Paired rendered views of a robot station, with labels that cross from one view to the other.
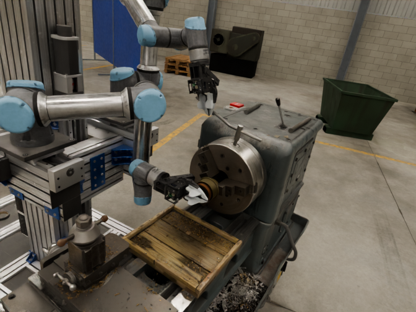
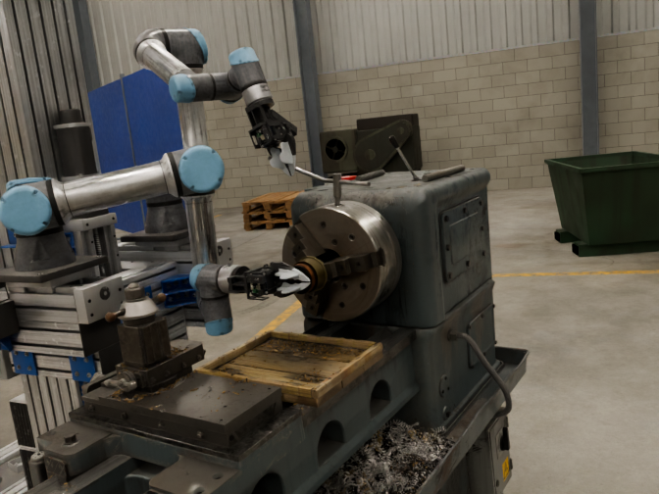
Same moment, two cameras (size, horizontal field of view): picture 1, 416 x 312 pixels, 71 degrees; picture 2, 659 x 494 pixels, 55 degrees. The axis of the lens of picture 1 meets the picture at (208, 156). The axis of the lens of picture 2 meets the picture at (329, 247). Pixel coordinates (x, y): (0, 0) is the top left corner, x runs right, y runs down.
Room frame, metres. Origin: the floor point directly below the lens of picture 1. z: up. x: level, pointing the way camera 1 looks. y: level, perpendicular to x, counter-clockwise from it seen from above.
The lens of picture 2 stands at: (-0.60, -0.17, 1.45)
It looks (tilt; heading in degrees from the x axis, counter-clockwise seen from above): 11 degrees down; 4
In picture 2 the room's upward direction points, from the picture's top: 6 degrees counter-clockwise
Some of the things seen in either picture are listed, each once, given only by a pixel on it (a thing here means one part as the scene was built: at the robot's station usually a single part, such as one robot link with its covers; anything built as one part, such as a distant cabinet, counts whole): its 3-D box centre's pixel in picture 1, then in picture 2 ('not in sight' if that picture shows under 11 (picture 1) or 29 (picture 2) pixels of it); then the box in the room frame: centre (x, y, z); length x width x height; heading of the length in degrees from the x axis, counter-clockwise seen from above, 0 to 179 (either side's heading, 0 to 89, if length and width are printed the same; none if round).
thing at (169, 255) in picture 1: (183, 243); (290, 363); (0.86, 0.04, 0.89); 0.36 x 0.30 x 0.04; 60
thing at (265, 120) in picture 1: (259, 151); (397, 238); (1.45, -0.27, 1.06); 0.59 x 0.48 x 0.39; 150
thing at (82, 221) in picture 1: (83, 220); (134, 290); (0.59, 0.29, 1.17); 0.04 x 0.04 x 0.03
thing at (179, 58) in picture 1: (184, 64); (280, 209); (9.32, 1.15, 0.22); 1.25 x 0.86 x 0.44; 167
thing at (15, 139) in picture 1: (31, 127); (42, 246); (1.01, 0.69, 1.21); 0.15 x 0.15 x 0.10
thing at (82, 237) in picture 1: (84, 229); (136, 307); (0.59, 0.29, 1.13); 0.08 x 0.08 x 0.03
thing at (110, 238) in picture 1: (95, 262); (158, 368); (0.61, 0.28, 0.99); 0.20 x 0.10 x 0.05; 150
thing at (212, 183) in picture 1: (206, 189); (308, 274); (0.96, -0.01, 1.08); 0.09 x 0.09 x 0.09; 60
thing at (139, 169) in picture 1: (143, 171); (212, 278); (1.03, 0.25, 1.08); 0.11 x 0.08 x 0.09; 60
